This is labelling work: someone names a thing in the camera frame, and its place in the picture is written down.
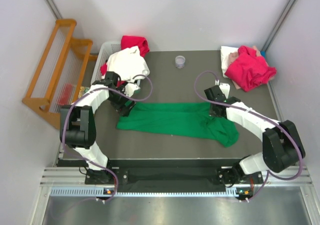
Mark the green t shirt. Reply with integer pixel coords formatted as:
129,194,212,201
116,102,239,148

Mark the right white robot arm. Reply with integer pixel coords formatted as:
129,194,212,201
204,85,306,183

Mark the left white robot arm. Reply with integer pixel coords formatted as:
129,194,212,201
59,71,136,185

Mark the blue item behind shirts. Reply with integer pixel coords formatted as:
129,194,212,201
260,51,266,60

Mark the white t shirt in basket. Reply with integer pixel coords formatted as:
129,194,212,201
107,46,150,82

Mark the crumpled red t shirt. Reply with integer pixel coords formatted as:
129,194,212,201
224,45,277,93

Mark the folded pink t shirt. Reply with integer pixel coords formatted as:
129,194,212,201
226,45,270,90

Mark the colourful red box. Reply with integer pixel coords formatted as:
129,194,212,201
78,86,90,98

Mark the folded white t shirt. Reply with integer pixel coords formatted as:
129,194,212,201
220,46,239,78

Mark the jar of paper clips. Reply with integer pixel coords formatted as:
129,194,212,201
175,55,186,69

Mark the white laundry basket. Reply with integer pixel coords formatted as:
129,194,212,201
90,47,141,86

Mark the red t shirt in basket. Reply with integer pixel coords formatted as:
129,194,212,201
100,35,150,76

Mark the wooden rack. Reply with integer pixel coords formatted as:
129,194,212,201
22,18,98,130

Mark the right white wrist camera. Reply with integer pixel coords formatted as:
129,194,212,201
215,80,231,99

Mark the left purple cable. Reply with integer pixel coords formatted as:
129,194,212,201
60,74,153,202

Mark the purple cable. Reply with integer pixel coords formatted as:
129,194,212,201
194,70,305,202
60,74,153,202

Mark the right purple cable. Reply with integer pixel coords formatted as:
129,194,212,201
194,70,305,202

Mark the slotted cable duct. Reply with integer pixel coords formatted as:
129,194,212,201
50,187,252,198

